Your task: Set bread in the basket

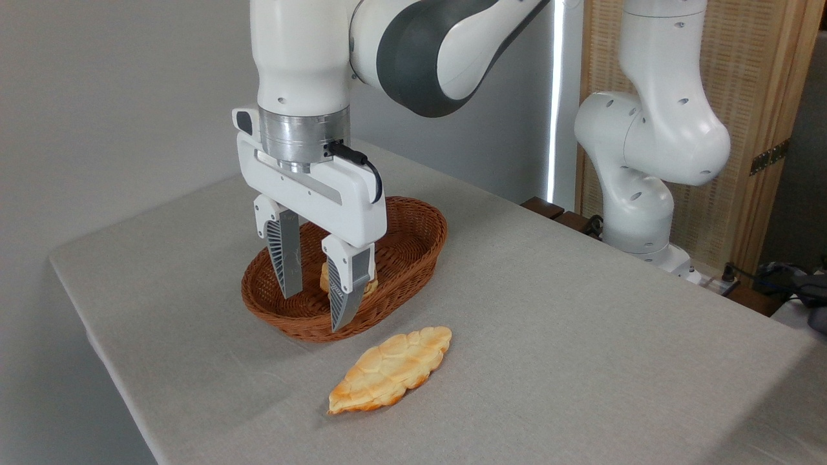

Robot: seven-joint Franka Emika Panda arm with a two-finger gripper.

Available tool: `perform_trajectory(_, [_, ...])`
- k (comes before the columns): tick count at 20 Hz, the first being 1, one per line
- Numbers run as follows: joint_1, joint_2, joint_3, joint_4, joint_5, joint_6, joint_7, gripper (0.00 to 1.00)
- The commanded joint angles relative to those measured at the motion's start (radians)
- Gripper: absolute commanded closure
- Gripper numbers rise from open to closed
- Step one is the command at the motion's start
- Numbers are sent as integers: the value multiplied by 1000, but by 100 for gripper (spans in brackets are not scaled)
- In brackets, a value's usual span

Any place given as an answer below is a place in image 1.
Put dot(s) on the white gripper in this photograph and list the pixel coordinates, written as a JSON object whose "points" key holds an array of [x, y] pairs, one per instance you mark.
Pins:
{"points": [[336, 194]]}

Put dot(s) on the leaf-shaped bread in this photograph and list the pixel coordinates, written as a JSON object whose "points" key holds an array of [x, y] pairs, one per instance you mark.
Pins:
{"points": [[387, 371]]}

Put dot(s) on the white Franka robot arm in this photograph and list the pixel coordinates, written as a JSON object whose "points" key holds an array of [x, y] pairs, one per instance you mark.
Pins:
{"points": [[297, 58]]}

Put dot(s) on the small round bread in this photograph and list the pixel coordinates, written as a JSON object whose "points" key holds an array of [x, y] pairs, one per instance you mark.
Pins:
{"points": [[371, 287]]}

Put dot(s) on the brown woven wicker basket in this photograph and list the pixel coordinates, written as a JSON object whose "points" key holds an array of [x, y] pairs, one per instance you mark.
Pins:
{"points": [[413, 239]]}

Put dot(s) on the dark brown wooden blocks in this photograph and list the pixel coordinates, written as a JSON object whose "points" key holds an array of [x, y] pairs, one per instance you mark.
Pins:
{"points": [[555, 213]]}

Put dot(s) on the grey tablecloth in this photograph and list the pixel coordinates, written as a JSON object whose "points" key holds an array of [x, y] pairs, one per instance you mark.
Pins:
{"points": [[581, 361]]}

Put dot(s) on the metal screen hinge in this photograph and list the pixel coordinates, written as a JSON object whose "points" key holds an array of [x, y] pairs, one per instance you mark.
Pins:
{"points": [[769, 157]]}

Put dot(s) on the wooden rattan folding screen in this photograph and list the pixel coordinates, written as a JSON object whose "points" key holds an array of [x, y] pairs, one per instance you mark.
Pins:
{"points": [[749, 64]]}

